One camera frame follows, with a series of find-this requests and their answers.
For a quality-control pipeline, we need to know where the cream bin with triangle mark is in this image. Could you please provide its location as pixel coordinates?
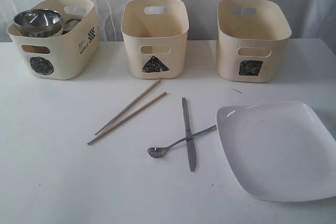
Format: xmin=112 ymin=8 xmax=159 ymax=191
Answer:
xmin=121 ymin=0 xmax=189 ymax=79

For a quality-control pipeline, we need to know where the white square plate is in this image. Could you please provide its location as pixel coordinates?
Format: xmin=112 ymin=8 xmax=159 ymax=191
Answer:
xmin=216 ymin=101 xmax=335 ymax=202

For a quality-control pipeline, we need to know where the steel cup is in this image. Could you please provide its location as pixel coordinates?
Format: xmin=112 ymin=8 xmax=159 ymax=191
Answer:
xmin=62 ymin=18 xmax=81 ymax=34

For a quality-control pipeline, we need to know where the steel table knife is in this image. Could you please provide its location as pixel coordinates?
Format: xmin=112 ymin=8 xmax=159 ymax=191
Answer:
xmin=182 ymin=98 xmax=197 ymax=172

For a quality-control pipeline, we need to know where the steel spoon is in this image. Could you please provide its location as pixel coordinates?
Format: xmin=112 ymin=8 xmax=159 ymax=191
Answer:
xmin=147 ymin=125 xmax=217 ymax=159

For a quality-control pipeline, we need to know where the cream bin with square mark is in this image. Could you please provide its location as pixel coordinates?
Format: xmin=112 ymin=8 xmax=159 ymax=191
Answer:
xmin=216 ymin=0 xmax=292 ymax=83

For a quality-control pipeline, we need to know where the cream bin with circle mark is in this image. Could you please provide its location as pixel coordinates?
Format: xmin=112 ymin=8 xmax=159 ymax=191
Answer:
xmin=7 ymin=0 xmax=99 ymax=80

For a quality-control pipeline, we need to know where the wooden chopstick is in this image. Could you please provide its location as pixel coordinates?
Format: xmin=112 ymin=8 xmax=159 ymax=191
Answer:
xmin=95 ymin=79 xmax=161 ymax=135
xmin=87 ymin=92 xmax=167 ymax=146

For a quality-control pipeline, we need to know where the steel bowl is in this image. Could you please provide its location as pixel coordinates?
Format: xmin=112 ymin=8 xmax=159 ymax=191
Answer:
xmin=13 ymin=8 xmax=63 ymax=38

